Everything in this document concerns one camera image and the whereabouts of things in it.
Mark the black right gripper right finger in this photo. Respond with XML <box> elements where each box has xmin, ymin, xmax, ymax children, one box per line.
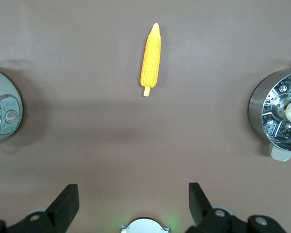
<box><xmin>186</xmin><ymin>182</ymin><xmax>286</xmax><ymax>233</ymax></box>

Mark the yellow toy corn cob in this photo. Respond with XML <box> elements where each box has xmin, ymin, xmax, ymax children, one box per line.
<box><xmin>139</xmin><ymin>22</ymin><xmax>162</xmax><ymax>98</ymax></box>

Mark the steel pot in centre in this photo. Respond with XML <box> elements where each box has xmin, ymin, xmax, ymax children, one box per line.
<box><xmin>0</xmin><ymin>67</ymin><xmax>23</xmax><ymax>144</ymax></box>

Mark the perforated steel steamer basket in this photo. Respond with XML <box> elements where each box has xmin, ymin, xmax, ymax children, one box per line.
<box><xmin>260</xmin><ymin>72</ymin><xmax>291</xmax><ymax>147</ymax></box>

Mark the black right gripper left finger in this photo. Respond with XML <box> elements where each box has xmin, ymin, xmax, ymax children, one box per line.
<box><xmin>0</xmin><ymin>183</ymin><xmax>80</xmax><ymax>233</ymax></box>

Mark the brown table cloth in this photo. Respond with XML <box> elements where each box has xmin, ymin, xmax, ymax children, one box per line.
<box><xmin>0</xmin><ymin>0</ymin><xmax>291</xmax><ymax>233</ymax></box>

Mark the stainless steel steamer pot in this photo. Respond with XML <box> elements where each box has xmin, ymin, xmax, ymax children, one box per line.
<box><xmin>247</xmin><ymin>68</ymin><xmax>291</xmax><ymax>162</ymax></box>

